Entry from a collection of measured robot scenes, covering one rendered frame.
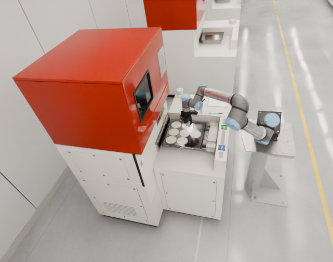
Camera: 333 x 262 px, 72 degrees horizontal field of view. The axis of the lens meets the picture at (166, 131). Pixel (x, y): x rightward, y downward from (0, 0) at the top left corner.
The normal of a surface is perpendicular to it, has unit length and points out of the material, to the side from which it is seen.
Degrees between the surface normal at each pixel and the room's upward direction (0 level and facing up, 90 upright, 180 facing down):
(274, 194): 0
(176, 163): 0
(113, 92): 90
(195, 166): 0
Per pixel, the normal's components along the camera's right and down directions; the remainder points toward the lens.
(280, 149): -0.11, -0.73
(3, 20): 0.96, 0.09
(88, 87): -0.25, 0.68
